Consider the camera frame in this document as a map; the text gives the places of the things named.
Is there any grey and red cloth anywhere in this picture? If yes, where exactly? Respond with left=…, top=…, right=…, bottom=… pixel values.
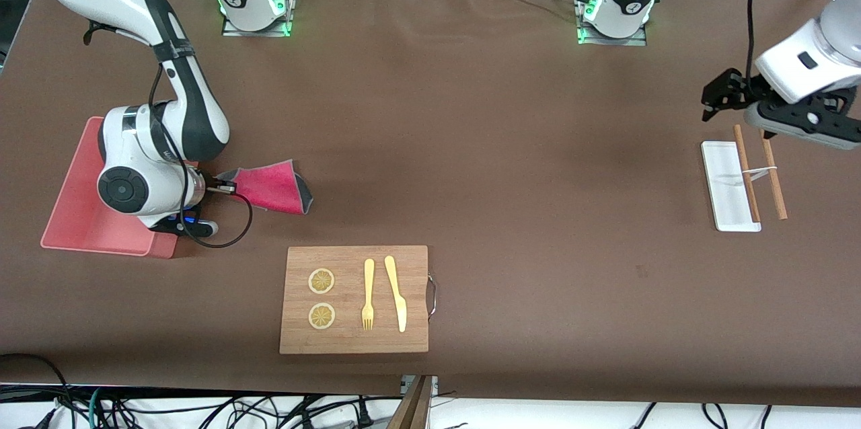
left=222, top=159, right=313, bottom=216

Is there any white rectangular tray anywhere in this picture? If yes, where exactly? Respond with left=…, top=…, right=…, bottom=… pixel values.
left=701, top=141, right=762, bottom=233

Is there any lemon slice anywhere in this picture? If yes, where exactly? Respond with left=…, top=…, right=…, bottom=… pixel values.
left=308, top=303, right=336, bottom=331
left=308, top=268, right=336, bottom=295

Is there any pink plastic bin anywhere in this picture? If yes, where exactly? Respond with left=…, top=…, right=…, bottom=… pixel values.
left=40, top=116, right=202, bottom=260

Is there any yellow fork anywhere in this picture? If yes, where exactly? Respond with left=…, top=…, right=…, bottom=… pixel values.
left=361, top=258, right=375, bottom=332

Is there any wooden cutting board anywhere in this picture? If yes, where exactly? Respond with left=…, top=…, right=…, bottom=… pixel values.
left=279, top=245, right=429, bottom=354

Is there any yellow knife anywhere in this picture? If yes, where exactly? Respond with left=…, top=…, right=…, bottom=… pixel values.
left=384, top=255, right=408, bottom=334

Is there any wooden plank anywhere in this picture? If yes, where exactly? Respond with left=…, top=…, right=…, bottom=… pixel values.
left=387, top=375, right=433, bottom=429

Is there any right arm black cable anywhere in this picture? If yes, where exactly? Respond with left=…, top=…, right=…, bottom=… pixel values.
left=149, top=63, right=254, bottom=249

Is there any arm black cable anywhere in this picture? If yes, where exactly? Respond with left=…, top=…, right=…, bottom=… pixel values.
left=743, top=0, right=771, bottom=80
left=149, top=63, right=254, bottom=249

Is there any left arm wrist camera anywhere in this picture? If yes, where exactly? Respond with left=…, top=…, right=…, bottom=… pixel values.
left=743, top=87, right=861, bottom=151

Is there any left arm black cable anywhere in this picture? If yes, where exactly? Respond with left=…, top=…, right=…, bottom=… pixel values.
left=743, top=0, right=771, bottom=80

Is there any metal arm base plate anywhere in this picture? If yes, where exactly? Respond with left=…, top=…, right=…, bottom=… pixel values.
left=222, top=0, right=294, bottom=37
left=576, top=0, right=648, bottom=46

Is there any black looped floor cable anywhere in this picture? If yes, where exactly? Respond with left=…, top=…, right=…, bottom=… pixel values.
left=0, top=353, right=69, bottom=429

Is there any small metal bracket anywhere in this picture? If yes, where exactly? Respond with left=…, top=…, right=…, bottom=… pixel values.
left=401, top=375, right=439, bottom=395

